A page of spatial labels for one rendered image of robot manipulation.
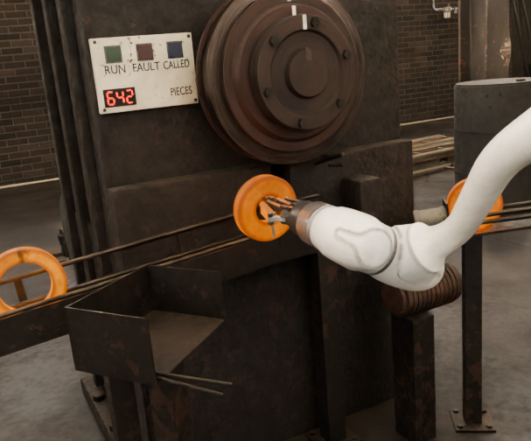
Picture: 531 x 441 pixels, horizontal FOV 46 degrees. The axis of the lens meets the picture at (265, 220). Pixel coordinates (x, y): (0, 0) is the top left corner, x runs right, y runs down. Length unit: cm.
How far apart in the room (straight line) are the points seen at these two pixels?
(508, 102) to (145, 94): 297
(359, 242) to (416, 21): 898
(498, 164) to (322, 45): 76
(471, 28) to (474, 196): 505
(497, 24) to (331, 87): 431
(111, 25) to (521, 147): 105
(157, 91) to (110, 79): 12
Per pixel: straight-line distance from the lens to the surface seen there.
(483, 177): 103
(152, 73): 166
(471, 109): 431
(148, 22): 169
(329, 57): 165
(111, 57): 163
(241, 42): 158
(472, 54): 608
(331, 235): 114
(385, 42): 204
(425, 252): 121
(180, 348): 133
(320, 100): 163
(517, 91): 426
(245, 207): 141
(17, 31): 763
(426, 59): 1011
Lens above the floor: 116
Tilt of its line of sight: 14 degrees down
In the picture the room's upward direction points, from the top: 5 degrees counter-clockwise
